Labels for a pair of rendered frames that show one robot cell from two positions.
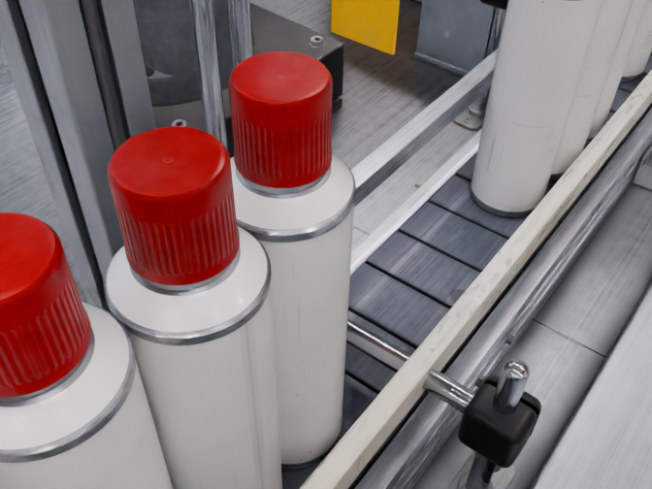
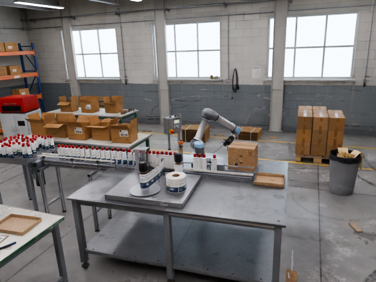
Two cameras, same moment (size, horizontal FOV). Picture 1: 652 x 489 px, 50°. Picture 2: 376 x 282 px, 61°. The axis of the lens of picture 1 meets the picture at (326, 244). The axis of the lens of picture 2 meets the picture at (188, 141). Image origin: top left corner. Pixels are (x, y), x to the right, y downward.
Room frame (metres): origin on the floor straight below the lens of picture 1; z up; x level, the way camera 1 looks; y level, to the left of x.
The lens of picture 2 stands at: (-0.75, -3.28, 2.24)
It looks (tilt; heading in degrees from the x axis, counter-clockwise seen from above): 17 degrees down; 71
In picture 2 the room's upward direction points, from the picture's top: 2 degrees counter-clockwise
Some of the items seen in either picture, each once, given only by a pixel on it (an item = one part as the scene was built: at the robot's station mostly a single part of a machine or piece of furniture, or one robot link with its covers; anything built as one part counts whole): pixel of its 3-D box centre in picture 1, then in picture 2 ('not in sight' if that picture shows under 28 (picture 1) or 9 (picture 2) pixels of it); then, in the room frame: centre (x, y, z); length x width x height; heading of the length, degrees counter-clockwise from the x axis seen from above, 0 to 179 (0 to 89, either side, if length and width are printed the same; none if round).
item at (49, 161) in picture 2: not in sight; (80, 189); (-0.89, 0.81, 0.47); 1.17 x 0.38 x 0.94; 144
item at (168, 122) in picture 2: not in sight; (172, 125); (0.21, 0.11, 1.38); 0.17 x 0.10 x 0.19; 19
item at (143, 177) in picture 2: not in sight; (144, 175); (-0.25, -0.40, 1.04); 0.09 x 0.09 x 0.29
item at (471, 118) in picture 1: (478, 110); not in sight; (0.56, -0.14, 0.83); 0.06 x 0.03 x 0.01; 141
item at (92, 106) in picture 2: not in sight; (89, 104); (-0.56, 4.71, 0.97); 0.42 x 0.39 x 0.37; 48
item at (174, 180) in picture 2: not in sight; (175, 182); (0.05, -0.50, 0.95); 0.20 x 0.20 x 0.14
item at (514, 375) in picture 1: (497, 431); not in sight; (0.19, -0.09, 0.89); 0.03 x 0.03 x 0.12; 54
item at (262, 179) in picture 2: not in sight; (269, 179); (1.04, -0.62, 0.85); 0.30 x 0.26 x 0.04; 144
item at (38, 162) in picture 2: not in sight; (38, 173); (-1.39, 1.04, 0.71); 0.15 x 0.12 x 0.34; 54
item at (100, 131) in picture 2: not in sight; (104, 127); (-0.41, 2.10, 0.96); 0.53 x 0.45 x 0.37; 52
